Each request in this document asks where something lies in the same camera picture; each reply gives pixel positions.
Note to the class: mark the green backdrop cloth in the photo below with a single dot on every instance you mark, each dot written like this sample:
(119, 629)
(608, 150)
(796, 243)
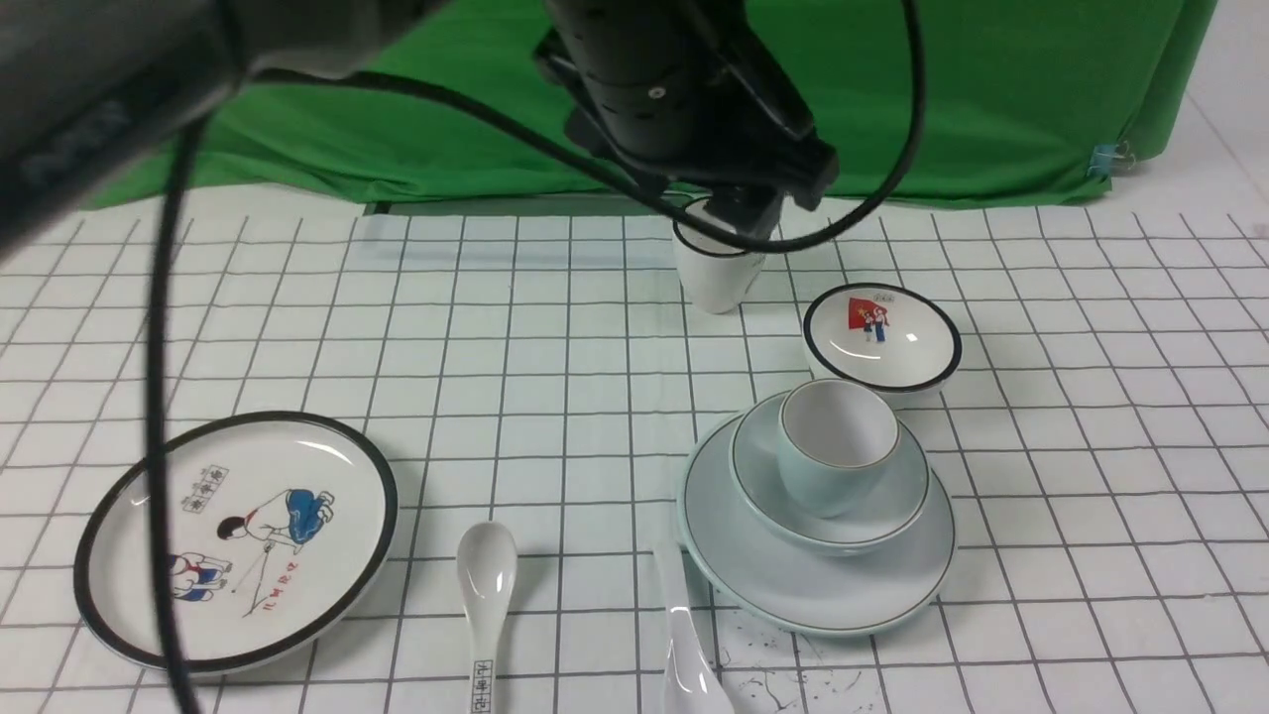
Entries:
(1019, 97)

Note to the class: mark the black-rimmed illustrated plate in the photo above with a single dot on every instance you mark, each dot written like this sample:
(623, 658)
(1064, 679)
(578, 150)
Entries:
(280, 523)

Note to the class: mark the white spoon with label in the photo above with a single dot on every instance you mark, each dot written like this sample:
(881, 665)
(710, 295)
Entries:
(486, 567)

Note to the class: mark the white grid tablecloth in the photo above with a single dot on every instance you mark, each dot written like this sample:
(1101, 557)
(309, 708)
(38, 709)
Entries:
(1103, 443)

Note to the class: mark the pale blue large plate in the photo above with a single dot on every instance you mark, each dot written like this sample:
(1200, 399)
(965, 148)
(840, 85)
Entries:
(789, 586)

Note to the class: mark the blue binder clip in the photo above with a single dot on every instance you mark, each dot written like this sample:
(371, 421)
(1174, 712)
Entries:
(1109, 160)

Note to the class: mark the white black-rimmed cup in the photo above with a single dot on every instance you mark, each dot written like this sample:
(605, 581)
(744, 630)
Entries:
(715, 278)

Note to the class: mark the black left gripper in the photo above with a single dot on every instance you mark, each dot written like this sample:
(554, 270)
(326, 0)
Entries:
(687, 91)

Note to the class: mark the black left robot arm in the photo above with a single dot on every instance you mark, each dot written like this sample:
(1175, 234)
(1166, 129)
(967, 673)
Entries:
(90, 87)

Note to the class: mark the small illustrated black-rimmed bowl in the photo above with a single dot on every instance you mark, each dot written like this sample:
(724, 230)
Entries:
(891, 340)

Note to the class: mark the pale blue bowl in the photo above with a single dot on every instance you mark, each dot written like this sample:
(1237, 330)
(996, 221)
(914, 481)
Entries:
(890, 510)

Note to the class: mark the pale blue cup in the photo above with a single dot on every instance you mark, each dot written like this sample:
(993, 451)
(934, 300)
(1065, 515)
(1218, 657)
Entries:
(836, 441)

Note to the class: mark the plain white ceramic spoon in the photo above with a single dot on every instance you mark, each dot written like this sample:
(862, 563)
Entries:
(690, 684)

